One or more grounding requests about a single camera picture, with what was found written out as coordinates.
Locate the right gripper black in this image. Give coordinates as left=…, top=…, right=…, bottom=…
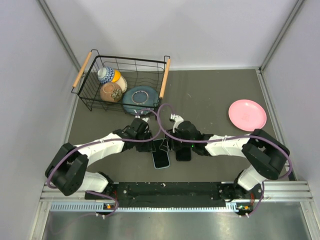
left=160, top=127, right=195, bottom=152

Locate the blue smartphone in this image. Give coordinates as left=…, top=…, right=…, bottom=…
left=175, top=148, right=192, bottom=162

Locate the black smartphone face down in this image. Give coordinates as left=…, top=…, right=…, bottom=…
left=151, top=138, right=171, bottom=170

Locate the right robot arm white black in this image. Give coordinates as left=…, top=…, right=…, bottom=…
left=165, top=120, right=291, bottom=201

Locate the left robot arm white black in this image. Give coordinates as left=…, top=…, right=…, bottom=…
left=45, top=117, right=153, bottom=199

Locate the dark teal plate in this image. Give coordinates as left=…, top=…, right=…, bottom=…
left=122, top=85, right=159, bottom=115

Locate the brown ceramic bowl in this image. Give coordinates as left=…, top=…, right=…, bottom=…
left=100, top=82, right=123, bottom=103

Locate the beige bowl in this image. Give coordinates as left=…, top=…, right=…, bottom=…
left=115, top=76, right=128, bottom=93

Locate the pink plate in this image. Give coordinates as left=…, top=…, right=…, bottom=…
left=228, top=99, right=267, bottom=132

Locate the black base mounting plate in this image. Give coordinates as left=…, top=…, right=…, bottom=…
left=84, top=181, right=253, bottom=208

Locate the yellow bowl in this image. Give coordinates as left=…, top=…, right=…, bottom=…
left=112, top=69, right=121, bottom=83

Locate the blue white patterned bowl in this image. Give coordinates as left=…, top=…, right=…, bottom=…
left=97, top=66, right=116, bottom=84

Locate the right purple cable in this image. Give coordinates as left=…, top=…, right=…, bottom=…
left=157, top=103, right=294, bottom=218

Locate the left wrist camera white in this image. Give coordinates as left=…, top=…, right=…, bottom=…
left=135, top=114, right=150, bottom=123

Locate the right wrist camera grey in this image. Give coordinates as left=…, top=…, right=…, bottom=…
left=169, top=113, right=184, bottom=131

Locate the black wire dish basket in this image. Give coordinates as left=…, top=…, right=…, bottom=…
left=71, top=49, right=171, bottom=115

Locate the grey slotted cable duct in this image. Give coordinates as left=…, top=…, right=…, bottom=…
left=50, top=202, right=239, bottom=213

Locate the aluminium frame rail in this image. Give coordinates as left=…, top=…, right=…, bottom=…
left=263, top=181, right=313, bottom=202

